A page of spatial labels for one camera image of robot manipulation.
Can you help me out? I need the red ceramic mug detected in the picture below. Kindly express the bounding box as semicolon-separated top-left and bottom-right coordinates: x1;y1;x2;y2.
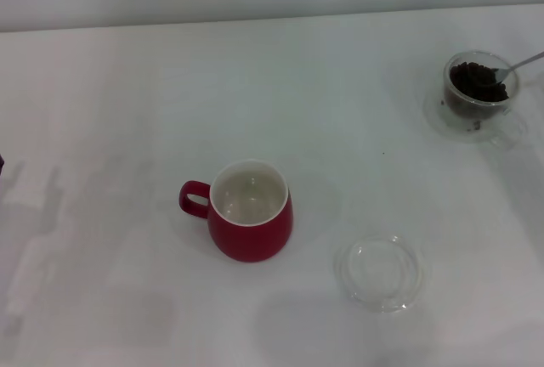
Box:
178;158;294;263

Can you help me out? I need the clear glass dish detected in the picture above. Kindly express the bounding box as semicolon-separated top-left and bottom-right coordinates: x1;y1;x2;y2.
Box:
333;234;424;315

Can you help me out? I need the clear glass saucer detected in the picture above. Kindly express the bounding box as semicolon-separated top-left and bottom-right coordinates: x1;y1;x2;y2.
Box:
422;82;528;145

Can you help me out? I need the clear glass cup with handle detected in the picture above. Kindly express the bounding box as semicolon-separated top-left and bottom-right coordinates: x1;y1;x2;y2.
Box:
443;50;528;151

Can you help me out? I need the pile of coffee beans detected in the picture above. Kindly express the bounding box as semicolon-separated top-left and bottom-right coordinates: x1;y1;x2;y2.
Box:
445;60;510;118

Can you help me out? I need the metal spoon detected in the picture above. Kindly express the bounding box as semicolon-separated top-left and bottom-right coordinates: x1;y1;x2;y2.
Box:
478;50;544;88

